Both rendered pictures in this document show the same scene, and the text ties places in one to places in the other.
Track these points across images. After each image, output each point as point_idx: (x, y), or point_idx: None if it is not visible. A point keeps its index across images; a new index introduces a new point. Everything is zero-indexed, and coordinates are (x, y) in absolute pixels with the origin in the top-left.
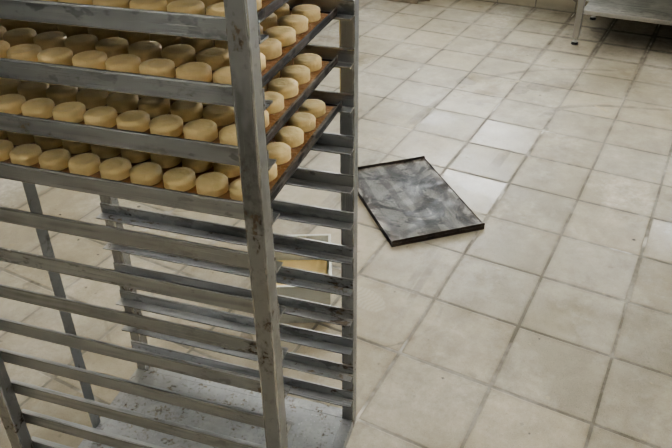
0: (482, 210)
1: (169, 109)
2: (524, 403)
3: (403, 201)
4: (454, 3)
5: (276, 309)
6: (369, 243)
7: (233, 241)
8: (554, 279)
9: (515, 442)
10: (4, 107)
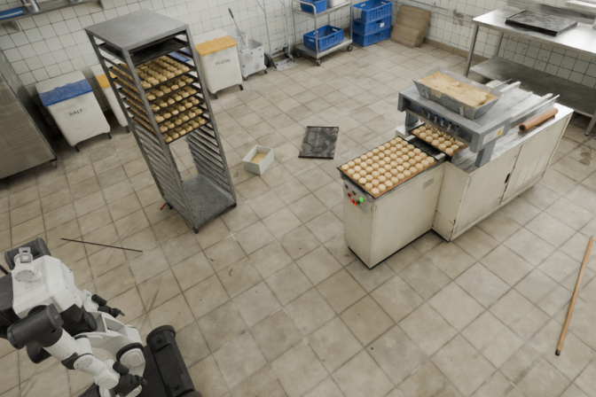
0: (340, 152)
1: None
2: (291, 213)
3: (315, 143)
4: (431, 50)
5: (171, 163)
6: (293, 154)
7: (202, 146)
8: (338, 182)
9: (278, 221)
10: (137, 112)
